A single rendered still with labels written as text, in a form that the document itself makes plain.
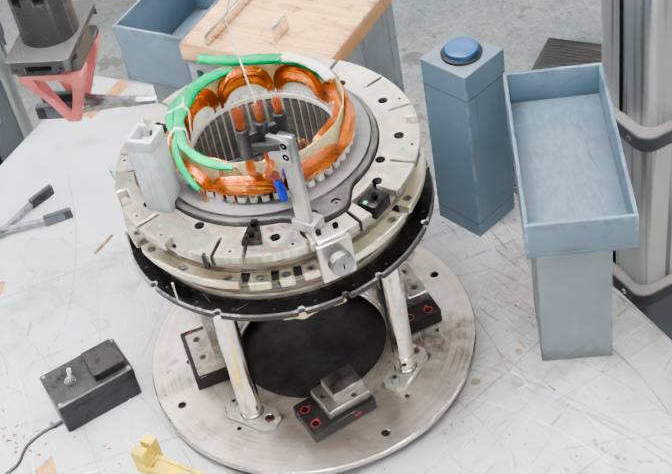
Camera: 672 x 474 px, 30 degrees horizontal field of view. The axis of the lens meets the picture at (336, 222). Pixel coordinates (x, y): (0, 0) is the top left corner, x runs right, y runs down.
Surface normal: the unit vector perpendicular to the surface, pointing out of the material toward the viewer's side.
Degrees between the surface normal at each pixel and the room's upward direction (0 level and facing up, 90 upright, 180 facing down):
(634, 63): 90
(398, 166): 0
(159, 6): 90
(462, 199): 90
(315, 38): 0
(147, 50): 90
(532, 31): 0
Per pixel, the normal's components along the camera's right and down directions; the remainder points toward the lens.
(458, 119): -0.70, 0.55
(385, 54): 0.88, 0.21
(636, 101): -0.87, 0.41
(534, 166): -0.15, -0.73
